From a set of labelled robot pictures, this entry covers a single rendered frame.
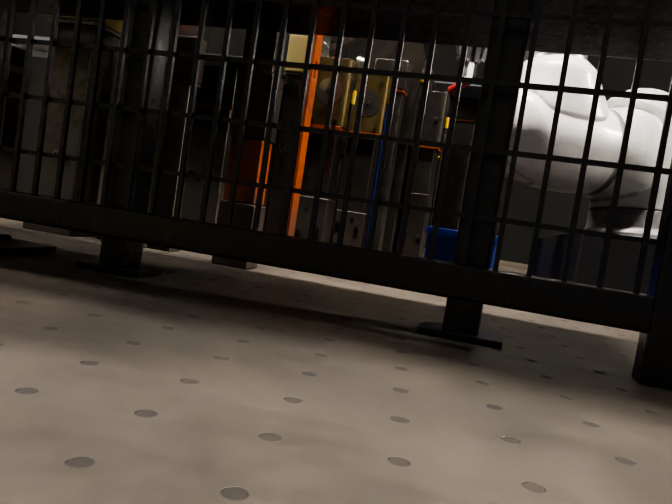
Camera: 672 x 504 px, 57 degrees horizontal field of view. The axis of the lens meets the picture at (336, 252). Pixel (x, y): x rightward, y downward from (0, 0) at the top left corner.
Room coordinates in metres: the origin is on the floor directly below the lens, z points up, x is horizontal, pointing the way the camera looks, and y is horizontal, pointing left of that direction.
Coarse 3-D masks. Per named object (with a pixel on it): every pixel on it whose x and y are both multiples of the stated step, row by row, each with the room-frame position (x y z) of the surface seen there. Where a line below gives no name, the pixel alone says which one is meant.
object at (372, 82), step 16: (368, 80) 1.24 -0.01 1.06; (384, 80) 1.23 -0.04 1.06; (368, 96) 1.24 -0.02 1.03; (384, 96) 1.23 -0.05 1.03; (352, 112) 1.25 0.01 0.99; (368, 112) 1.24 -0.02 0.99; (384, 112) 1.24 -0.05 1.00; (352, 128) 1.25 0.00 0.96; (368, 128) 1.24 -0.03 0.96; (384, 128) 1.24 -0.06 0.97; (368, 144) 1.24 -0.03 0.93; (368, 160) 1.24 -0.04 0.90; (368, 176) 1.24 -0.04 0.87; (352, 192) 1.25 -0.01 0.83; (368, 192) 1.25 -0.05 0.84; (352, 208) 1.25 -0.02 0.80; (368, 208) 1.27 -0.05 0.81; (336, 224) 1.25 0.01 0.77; (352, 224) 1.24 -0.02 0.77; (368, 224) 1.24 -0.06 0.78; (336, 240) 1.25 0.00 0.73; (352, 240) 1.24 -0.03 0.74
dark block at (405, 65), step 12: (384, 60) 1.31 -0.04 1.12; (408, 84) 1.33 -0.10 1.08; (396, 96) 1.30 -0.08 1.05; (396, 108) 1.30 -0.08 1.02; (396, 120) 1.30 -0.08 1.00; (396, 132) 1.30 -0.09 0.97; (396, 144) 1.32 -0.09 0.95; (384, 168) 1.30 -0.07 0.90; (384, 180) 1.30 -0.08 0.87; (372, 192) 1.30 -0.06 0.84; (384, 192) 1.30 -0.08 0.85; (384, 216) 1.31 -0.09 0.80; (384, 228) 1.33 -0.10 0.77
